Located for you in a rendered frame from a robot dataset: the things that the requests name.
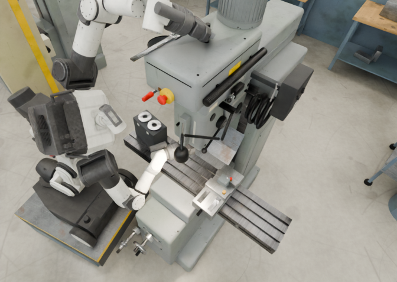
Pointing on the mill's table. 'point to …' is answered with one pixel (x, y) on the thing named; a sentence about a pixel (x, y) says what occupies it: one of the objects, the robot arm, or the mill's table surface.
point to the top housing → (200, 62)
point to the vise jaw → (217, 189)
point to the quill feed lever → (217, 130)
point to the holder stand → (150, 128)
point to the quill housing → (198, 125)
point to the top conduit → (234, 77)
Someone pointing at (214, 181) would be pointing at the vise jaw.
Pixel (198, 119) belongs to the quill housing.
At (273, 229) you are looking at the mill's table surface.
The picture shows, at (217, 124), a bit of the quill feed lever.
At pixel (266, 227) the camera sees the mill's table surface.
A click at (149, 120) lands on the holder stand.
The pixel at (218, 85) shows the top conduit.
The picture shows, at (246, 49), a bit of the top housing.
